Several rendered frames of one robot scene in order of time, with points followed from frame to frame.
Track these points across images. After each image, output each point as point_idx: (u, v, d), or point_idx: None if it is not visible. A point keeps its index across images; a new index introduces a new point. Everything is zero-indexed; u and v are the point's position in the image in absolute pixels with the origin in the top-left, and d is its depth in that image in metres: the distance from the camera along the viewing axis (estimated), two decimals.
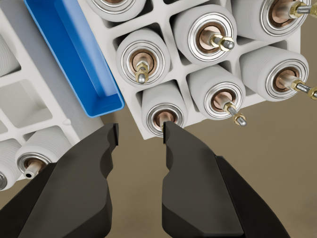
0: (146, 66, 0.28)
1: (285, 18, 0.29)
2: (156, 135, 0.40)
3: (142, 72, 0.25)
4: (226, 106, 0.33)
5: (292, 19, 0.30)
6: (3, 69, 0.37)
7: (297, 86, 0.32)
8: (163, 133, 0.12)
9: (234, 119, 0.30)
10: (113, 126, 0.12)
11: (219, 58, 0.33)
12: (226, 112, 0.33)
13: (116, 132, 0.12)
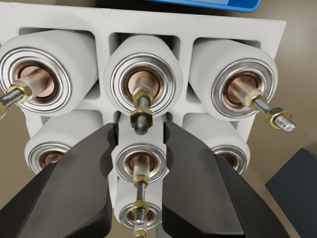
0: (149, 97, 0.18)
1: None
2: (0, 53, 0.20)
3: (143, 113, 0.14)
4: None
5: (130, 221, 0.34)
6: None
7: None
8: (163, 133, 0.12)
9: None
10: (113, 126, 0.12)
11: (116, 168, 0.28)
12: None
13: (116, 132, 0.12)
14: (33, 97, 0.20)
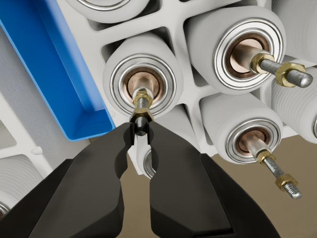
0: (151, 101, 0.18)
1: None
2: None
3: (147, 115, 0.14)
4: (262, 155, 0.23)
5: None
6: None
7: None
8: (147, 134, 0.12)
9: (280, 184, 0.19)
10: (129, 125, 0.12)
11: None
12: (261, 164, 0.23)
13: (132, 132, 0.12)
14: None
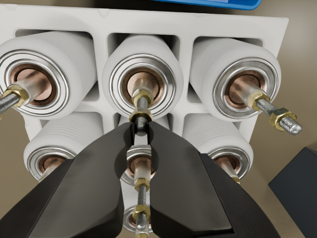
0: None
1: None
2: None
3: None
4: None
5: (132, 225, 0.33)
6: None
7: None
8: (147, 134, 0.12)
9: None
10: (129, 125, 0.12)
11: None
12: None
13: (132, 132, 0.12)
14: (30, 101, 0.20)
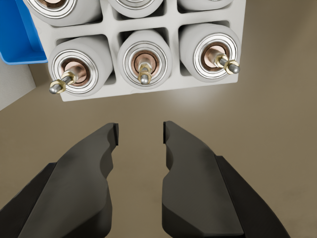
0: None
1: None
2: (64, 90, 0.34)
3: None
4: (140, 65, 0.28)
5: None
6: None
7: (220, 61, 0.28)
8: (163, 133, 0.12)
9: (138, 76, 0.25)
10: (113, 126, 0.12)
11: (144, 9, 0.28)
12: (139, 72, 0.29)
13: (116, 132, 0.12)
14: (77, 72, 0.30)
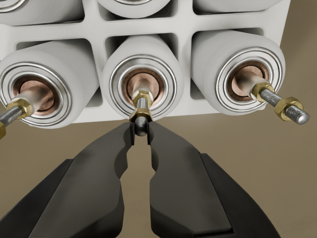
0: None
1: None
2: (22, 121, 0.23)
3: None
4: (152, 102, 0.18)
5: None
6: None
7: (262, 93, 0.18)
8: (147, 134, 0.12)
9: (151, 117, 0.15)
10: (129, 125, 0.12)
11: (145, 4, 0.18)
12: (146, 94, 0.18)
13: (132, 132, 0.12)
14: (36, 99, 0.19)
